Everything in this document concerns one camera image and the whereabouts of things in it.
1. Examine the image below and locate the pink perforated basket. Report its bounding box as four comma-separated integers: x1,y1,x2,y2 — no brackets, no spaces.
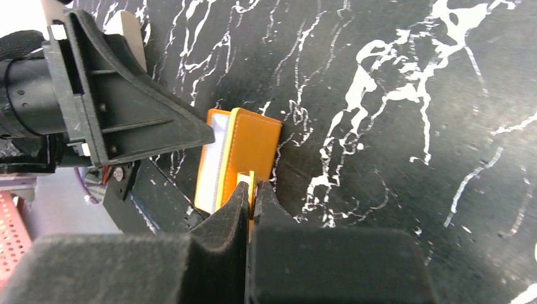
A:
1,191,32,287

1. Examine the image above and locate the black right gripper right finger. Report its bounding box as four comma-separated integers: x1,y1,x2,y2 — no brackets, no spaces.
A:
247,182,436,303

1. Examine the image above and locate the orange leather card holder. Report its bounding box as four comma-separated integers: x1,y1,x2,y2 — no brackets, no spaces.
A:
193,108,282,239

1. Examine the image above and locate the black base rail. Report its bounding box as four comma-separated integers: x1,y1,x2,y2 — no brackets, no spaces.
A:
103,160,209,234

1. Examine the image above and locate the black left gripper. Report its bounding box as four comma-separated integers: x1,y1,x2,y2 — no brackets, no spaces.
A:
1,9,215,174

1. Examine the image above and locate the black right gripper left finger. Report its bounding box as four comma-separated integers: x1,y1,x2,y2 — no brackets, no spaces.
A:
1,182,249,303

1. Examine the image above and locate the white whiteboard eraser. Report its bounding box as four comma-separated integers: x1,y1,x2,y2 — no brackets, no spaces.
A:
104,10,147,72

